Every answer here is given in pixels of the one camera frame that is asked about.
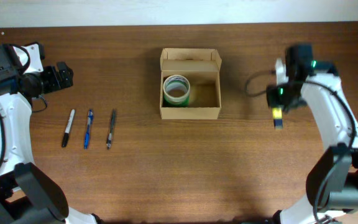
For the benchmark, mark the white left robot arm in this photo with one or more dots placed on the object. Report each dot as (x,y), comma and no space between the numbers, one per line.
(27,195)

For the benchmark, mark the blue pen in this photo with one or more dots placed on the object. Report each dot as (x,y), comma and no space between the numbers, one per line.
(88,128)

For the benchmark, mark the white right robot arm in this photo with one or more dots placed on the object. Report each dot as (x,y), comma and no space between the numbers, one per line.
(332,184)

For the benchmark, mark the black pen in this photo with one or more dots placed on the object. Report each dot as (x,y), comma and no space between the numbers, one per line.
(111,129)

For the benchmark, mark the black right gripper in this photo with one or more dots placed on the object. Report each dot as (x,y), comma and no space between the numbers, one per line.
(278,104)

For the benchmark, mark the black white marker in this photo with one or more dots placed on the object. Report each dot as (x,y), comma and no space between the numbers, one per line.
(66,134)

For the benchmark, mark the open cardboard box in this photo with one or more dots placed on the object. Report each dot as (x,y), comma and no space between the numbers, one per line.
(190,84)

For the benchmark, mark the white tape roll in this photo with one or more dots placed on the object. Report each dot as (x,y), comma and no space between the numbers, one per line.
(176,88)

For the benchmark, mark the green tape roll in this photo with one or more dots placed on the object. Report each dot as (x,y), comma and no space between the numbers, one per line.
(176,102)

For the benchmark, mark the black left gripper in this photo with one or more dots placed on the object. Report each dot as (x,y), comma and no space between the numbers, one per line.
(55,79)

